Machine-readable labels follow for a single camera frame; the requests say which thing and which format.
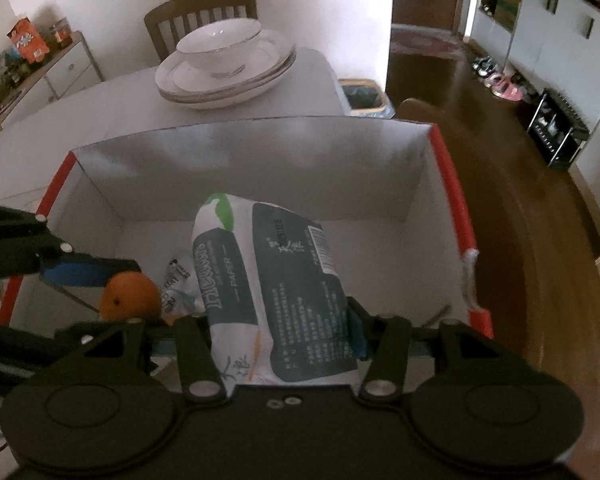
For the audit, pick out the white wall cabinets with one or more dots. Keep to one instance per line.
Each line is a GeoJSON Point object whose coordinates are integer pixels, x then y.
{"type": "Point", "coordinates": [556, 44]}

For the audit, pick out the orange fruit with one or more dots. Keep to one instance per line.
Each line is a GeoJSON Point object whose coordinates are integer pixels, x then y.
{"type": "Point", "coordinates": [127, 295]}

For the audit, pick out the waste bin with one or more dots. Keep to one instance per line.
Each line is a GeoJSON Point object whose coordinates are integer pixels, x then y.
{"type": "Point", "coordinates": [367, 99]}

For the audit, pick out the brown wooden chair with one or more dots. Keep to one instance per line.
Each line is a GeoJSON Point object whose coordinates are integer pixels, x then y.
{"type": "Point", "coordinates": [168, 23]}

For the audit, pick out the silver foil wrapper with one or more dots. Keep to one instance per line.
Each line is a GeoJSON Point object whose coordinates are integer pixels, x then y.
{"type": "Point", "coordinates": [180, 292]}

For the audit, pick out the black shoe rack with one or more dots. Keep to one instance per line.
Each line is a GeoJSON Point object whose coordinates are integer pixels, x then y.
{"type": "Point", "coordinates": [557, 130]}

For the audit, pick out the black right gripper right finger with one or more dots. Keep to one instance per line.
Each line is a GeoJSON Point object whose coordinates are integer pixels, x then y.
{"type": "Point", "coordinates": [385, 343]}

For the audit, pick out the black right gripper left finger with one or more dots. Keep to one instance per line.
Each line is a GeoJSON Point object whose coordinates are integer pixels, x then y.
{"type": "Point", "coordinates": [199, 377]}

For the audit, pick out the white side cabinet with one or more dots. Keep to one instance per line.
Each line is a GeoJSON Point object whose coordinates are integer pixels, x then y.
{"type": "Point", "coordinates": [68, 72]}

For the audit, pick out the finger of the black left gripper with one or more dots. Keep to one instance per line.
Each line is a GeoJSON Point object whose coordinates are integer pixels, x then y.
{"type": "Point", "coordinates": [111, 340]}
{"type": "Point", "coordinates": [82, 270]}

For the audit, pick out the stacked white plates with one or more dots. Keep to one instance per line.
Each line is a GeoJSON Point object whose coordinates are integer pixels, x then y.
{"type": "Point", "coordinates": [270, 62]}

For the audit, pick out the pink slippers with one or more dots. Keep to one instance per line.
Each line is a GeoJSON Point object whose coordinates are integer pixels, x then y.
{"type": "Point", "coordinates": [505, 89]}

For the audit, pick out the orange snack bag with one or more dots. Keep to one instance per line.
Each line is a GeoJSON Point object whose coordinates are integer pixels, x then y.
{"type": "Point", "coordinates": [28, 42]}

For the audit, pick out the red cardboard box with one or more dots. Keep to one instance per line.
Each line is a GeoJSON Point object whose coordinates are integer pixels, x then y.
{"type": "Point", "coordinates": [386, 194]}

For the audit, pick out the white bowl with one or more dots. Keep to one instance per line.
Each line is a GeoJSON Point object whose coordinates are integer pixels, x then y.
{"type": "Point", "coordinates": [221, 48]}

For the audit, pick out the tissue paper pack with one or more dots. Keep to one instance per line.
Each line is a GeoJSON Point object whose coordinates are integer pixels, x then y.
{"type": "Point", "coordinates": [272, 297]}

